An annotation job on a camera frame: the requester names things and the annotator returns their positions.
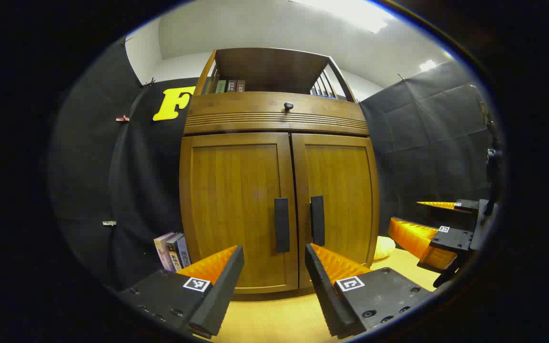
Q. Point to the red clip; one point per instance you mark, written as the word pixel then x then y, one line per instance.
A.
pixel 122 118

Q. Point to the yellow cushion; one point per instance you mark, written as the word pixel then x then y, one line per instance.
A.
pixel 383 247

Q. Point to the wooden shoe cabinet door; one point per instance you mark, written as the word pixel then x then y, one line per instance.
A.
pixel 346 190
pixel 231 205

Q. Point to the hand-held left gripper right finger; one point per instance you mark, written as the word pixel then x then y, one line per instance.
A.
pixel 324 295

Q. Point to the dark clip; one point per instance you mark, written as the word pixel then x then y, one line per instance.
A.
pixel 149 83

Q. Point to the black drawer knob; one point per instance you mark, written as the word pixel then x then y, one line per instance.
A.
pixel 288 105

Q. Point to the dark book with yellow label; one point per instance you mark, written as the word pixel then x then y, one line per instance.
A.
pixel 174 255

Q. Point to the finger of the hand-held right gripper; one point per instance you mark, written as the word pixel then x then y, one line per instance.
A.
pixel 453 239
pixel 465 205

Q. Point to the black backdrop cloth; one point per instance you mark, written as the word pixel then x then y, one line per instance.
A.
pixel 88 166

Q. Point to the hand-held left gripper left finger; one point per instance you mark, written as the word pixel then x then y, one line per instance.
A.
pixel 222 295

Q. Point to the wooden cabinet drawer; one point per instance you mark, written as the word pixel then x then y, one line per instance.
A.
pixel 236 112

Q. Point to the green book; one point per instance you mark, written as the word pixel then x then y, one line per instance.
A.
pixel 220 86

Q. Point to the small ceiling light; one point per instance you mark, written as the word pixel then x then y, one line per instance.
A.
pixel 428 65

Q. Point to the wooden double-door shoe cabinet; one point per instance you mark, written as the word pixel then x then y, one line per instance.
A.
pixel 269 71

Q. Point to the large ceiling light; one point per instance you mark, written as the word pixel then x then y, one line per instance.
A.
pixel 350 12

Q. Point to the pale blue book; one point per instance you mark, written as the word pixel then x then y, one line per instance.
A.
pixel 183 252

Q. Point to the blue cloth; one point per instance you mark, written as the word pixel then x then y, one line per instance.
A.
pixel 324 95

